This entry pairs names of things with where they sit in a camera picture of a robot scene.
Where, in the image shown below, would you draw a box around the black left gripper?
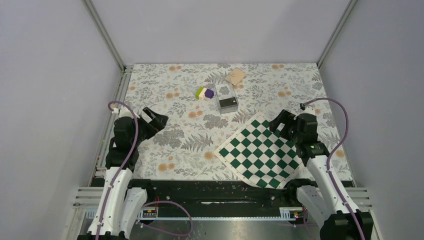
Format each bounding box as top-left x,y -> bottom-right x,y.
131,107 -> 168,147

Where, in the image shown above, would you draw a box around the clear plastic card box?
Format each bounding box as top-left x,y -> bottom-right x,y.
214,82 -> 239,114

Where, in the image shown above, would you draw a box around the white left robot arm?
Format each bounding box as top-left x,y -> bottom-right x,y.
77,105 -> 169,240

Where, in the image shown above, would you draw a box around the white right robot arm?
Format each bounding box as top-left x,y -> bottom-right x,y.
269,110 -> 374,240

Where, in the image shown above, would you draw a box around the green white chessboard mat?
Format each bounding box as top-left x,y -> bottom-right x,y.
214,112 -> 304,189

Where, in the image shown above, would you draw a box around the floral table mat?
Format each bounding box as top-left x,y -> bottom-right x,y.
124,63 -> 340,181

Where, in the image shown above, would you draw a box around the green white purple blocks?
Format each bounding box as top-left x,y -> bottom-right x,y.
195,87 -> 215,100

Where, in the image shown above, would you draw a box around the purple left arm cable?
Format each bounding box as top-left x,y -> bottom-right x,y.
94,100 -> 194,240

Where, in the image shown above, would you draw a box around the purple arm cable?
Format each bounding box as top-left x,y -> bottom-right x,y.
94,100 -> 194,240
299,97 -> 367,240

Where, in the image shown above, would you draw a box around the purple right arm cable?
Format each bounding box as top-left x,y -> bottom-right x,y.
299,97 -> 367,240

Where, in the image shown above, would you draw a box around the aluminium frame rail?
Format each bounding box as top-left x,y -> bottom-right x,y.
87,64 -> 134,187

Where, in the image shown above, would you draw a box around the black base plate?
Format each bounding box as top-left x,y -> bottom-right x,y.
129,179 -> 317,220

